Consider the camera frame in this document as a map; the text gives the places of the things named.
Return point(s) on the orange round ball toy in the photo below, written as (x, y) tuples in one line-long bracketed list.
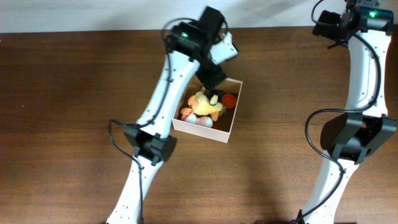
[(229, 101)]

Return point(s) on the white cardboard box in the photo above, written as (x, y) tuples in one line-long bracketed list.
[(223, 125)]

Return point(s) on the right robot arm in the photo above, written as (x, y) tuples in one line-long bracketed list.
[(363, 125)]

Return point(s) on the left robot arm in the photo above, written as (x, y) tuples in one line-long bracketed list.
[(187, 54)]

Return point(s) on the black round cap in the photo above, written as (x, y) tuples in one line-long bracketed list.
[(213, 93)]

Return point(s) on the pink hat duck figurine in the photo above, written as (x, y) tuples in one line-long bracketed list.
[(204, 121)]

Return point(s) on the yellow plush duck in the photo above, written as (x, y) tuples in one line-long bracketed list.
[(199, 104)]

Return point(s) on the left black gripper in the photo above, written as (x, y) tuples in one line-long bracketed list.
[(210, 79)]

